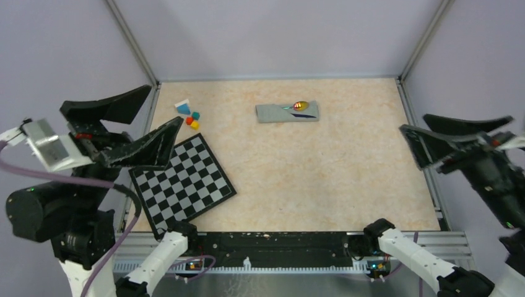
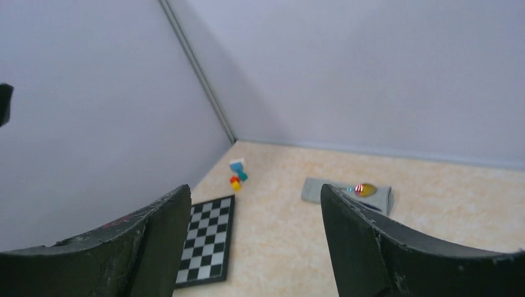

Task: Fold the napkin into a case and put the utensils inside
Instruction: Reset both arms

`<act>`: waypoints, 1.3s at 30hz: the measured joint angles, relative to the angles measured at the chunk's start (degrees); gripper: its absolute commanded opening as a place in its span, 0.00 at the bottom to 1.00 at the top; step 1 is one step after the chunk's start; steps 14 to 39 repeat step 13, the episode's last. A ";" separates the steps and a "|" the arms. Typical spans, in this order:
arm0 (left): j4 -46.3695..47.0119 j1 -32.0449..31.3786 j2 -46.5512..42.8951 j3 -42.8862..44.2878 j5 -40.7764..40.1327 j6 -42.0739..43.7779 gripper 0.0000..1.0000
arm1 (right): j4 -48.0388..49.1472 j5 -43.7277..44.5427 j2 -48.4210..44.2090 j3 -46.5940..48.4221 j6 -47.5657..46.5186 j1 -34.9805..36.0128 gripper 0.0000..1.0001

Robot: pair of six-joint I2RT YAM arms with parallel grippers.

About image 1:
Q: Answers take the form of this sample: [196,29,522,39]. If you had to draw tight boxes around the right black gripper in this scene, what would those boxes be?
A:
[396,111,525,225]

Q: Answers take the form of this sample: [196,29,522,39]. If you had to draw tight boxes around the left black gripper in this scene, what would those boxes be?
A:
[65,81,186,209]

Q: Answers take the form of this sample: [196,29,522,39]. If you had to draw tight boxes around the grey cloth napkin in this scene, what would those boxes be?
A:
[255,101,320,124]

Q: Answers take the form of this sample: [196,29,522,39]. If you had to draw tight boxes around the iridescent purple spoon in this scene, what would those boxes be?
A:
[282,101,310,112]

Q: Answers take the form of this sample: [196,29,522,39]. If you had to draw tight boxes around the iridescent purple knife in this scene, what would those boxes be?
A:
[291,113,317,119]

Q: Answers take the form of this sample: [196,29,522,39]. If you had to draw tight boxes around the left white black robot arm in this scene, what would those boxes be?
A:
[1,85,199,296]

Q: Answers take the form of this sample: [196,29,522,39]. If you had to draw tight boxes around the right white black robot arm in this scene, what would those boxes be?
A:
[363,114,524,296]

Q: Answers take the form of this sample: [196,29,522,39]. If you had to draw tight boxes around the blue white wedge block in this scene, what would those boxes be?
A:
[174,99,192,115]

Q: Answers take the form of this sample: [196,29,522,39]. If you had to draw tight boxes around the yellow cube block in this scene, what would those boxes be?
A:
[190,121,200,130]

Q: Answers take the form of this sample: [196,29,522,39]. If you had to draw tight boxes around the black grey checkerboard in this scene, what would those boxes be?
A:
[129,133,237,239]

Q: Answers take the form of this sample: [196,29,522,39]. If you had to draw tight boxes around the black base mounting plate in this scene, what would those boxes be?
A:
[160,231,406,270]

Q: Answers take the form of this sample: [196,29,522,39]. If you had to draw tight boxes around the left aluminium corner post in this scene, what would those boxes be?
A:
[103,0,159,88]

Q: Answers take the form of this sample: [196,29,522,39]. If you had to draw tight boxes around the aluminium corner post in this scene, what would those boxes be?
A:
[103,0,159,88]
[398,0,455,84]

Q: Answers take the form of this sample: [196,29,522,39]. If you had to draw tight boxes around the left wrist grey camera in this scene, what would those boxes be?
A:
[1,119,93,172]

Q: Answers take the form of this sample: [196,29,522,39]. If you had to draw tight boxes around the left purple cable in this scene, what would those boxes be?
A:
[0,139,217,297]

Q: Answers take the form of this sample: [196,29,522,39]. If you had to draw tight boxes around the right aluminium corner post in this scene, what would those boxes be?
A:
[398,0,455,84]

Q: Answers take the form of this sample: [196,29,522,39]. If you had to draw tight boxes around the aluminium front frame rail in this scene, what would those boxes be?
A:
[113,231,476,274]

